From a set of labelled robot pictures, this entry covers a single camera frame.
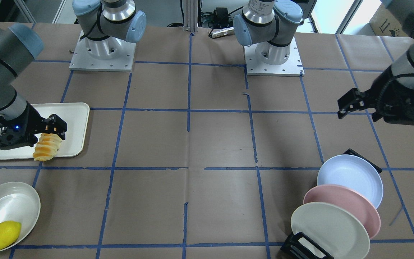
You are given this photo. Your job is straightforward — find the white shallow bowl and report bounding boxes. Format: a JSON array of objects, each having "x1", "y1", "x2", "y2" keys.
[{"x1": 0, "y1": 182, "x2": 41, "y2": 251}]

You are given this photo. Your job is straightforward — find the pink plate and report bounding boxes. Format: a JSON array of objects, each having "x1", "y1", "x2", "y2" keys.
[{"x1": 303, "y1": 184, "x2": 381, "y2": 239}]

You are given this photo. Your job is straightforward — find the cardboard box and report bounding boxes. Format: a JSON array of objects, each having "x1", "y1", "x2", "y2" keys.
[{"x1": 369, "y1": 4, "x2": 409, "y2": 37}]

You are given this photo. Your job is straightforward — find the cream white plate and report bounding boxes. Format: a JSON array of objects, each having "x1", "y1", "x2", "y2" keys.
[{"x1": 290, "y1": 202, "x2": 370, "y2": 259}]

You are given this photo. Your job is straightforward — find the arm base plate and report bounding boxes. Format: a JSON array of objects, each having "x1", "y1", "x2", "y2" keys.
[
  {"x1": 69, "y1": 37, "x2": 137, "y2": 72},
  {"x1": 244, "y1": 38, "x2": 305, "y2": 77}
]

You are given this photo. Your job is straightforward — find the yellow lemon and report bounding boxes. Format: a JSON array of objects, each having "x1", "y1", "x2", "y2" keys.
[{"x1": 0, "y1": 220, "x2": 22, "y2": 250}]

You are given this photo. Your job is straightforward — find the cream rectangular tray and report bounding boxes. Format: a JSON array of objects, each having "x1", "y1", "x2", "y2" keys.
[{"x1": 0, "y1": 102, "x2": 90, "y2": 160}]

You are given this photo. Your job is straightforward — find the silver metal cylinder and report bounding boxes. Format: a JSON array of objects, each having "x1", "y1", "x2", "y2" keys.
[{"x1": 209, "y1": 27, "x2": 235, "y2": 39}]

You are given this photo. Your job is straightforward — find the black power adapter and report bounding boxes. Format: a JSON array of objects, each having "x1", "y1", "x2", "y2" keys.
[{"x1": 213, "y1": 7, "x2": 229, "y2": 23}]

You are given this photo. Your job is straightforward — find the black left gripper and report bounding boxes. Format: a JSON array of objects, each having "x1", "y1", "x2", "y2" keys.
[{"x1": 338, "y1": 70, "x2": 414, "y2": 125}]

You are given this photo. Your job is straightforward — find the light blue plate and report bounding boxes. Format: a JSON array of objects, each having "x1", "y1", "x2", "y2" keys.
[{"x1": 317, "y1": 154, "x2": 384, "y2": 208}]

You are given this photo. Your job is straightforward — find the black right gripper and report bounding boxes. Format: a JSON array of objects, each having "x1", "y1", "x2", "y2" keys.
[{"x1": 0, "y1": 104, "x2": 67, "y2": 150}]

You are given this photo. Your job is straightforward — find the aluminium frame post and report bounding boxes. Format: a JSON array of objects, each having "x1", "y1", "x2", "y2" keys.
[{"x1": 182, "y1": 0, "x2": 200, "y2": 34}]

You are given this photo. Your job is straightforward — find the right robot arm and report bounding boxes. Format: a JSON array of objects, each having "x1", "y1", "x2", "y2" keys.
[{"x1": 0, "y1": 24, "x2": 67, "y2": 150}]

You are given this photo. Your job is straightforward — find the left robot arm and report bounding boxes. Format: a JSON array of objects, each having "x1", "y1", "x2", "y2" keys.
[{"x1": 338, "y1": 0, "x2": 414, "y2": 125}]

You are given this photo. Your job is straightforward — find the spiral bread roll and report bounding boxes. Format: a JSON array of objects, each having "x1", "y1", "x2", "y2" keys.
[{"x1": 33, "y1": 133, "x2": 63, "y2": 161}]

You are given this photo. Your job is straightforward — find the black dish rack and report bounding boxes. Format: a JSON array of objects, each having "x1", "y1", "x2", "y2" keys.
[{"x1": 279, "y1": 149, "x2": 384, "y2": 259}]

